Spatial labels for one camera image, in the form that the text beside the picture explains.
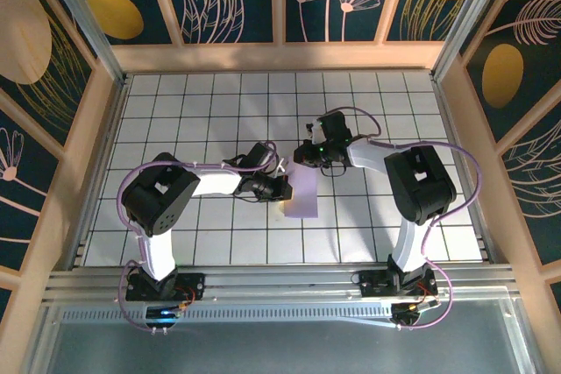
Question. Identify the lilac paper sheet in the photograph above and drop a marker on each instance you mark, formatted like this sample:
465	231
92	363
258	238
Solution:
302	194

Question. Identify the grey metal tray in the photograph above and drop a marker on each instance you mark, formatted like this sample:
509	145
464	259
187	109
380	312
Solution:
280	352

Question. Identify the navy panel with pink fern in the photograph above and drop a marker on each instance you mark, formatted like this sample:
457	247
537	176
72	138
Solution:
539	190

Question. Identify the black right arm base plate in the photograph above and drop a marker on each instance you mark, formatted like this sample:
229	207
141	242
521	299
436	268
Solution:
372	284

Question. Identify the long aluminium base rail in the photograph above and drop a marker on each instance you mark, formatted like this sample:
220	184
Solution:
280	282

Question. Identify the aluminium table side rail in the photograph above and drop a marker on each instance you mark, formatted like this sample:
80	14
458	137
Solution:
110	137
443	98

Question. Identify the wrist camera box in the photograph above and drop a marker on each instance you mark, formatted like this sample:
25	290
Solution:
280	168
315	131

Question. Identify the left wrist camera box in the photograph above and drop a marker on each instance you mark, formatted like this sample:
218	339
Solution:
280	168

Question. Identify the navy panel with single flower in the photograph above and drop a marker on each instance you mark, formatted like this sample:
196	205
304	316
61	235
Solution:
22	199

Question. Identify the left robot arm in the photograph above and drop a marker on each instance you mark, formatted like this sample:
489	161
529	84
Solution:
158	194

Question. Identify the navy panel oval and feathers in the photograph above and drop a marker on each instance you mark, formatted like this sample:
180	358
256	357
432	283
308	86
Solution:
504	76

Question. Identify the aluminium corner post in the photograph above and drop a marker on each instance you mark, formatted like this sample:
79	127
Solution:
83	23
464	19

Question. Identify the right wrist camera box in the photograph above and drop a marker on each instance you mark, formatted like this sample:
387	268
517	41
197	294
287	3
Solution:
315	131

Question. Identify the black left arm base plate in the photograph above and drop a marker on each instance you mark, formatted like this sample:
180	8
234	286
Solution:
193	284

